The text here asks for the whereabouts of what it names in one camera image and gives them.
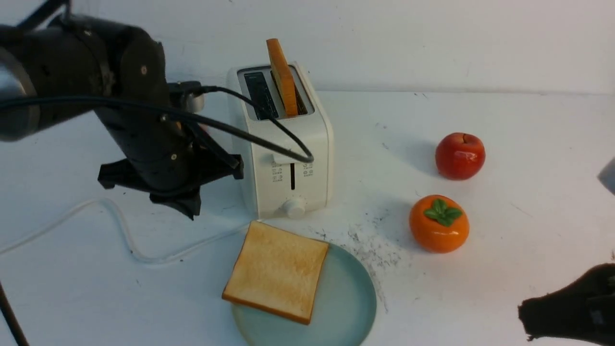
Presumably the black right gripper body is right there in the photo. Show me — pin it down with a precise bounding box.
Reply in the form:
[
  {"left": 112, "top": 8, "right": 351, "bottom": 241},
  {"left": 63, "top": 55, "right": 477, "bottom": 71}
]
[{"left": 518, "top": 263, "right": 615, "bottom": 346}]

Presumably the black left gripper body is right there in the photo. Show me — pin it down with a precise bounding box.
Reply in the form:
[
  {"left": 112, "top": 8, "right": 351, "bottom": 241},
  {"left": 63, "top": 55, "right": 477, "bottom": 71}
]
[{"left": 63, "top": 16, "right": 193, "bottom": 193}]

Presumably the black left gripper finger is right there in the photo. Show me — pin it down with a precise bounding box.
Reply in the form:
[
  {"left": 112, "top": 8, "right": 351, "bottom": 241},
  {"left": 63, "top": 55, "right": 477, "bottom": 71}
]
[
  {"left": 149, "top": 148, "right": 244, "bottom": 220},
  {"left": 98, "top": 159, "right": 145, "bottom": 191}
]

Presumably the toast slice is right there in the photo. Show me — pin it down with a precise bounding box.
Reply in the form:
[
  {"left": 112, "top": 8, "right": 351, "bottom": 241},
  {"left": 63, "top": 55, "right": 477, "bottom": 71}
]
[
  {"left": 221, "top": 220, "right": 329, "bottom": 325},
  {"left": 266, "top": 38, "right": 298, "bottom": 117}
]

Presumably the light green round plate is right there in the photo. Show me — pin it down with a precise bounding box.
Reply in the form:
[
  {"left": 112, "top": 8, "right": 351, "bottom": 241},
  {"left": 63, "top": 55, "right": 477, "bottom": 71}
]
[{"left": 231, "top": 245, "right": 377, "bottom": 346}]

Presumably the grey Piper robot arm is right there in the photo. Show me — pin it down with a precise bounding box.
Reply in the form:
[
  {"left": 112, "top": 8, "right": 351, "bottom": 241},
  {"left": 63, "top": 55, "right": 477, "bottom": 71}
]
[{"left": 1, "top": 15, "right": 244, "bottom": 219}]

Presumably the white two-slot toaster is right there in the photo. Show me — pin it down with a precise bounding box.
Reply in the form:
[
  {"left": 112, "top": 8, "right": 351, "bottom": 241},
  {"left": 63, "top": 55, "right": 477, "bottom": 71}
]
[{"left": 227, "top": 62, "right": 334, "bottom": 220}]

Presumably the orange persimmon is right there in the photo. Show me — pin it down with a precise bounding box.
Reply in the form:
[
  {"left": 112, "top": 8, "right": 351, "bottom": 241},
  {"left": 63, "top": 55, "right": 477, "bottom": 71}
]
[{"left": 409, "top": 195, "right": 470, "bottom": 254}]

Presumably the red apple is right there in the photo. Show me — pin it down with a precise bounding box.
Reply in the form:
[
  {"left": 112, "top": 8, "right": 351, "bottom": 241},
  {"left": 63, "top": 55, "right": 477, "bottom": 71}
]
[{"left": 435, "top": 132, "right": 486, "bottom": 180}]

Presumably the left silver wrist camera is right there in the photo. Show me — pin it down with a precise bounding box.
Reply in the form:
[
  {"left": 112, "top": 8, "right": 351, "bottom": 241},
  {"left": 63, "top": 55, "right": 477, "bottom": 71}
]
[{"left": 167, "top": 81, "right": 205, "bottom": 113}]

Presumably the white toaster power cord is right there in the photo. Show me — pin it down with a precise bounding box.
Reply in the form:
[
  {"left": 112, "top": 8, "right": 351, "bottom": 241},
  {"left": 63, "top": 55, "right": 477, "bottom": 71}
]
[{"left": 0, "top": 198, "right": 266, "bottom": 264}]

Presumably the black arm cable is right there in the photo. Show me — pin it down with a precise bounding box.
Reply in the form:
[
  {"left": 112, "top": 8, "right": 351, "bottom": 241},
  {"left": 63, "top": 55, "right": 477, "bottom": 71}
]
[{"left": 0, "top": 0, "right": 315, "bottom": 346}]

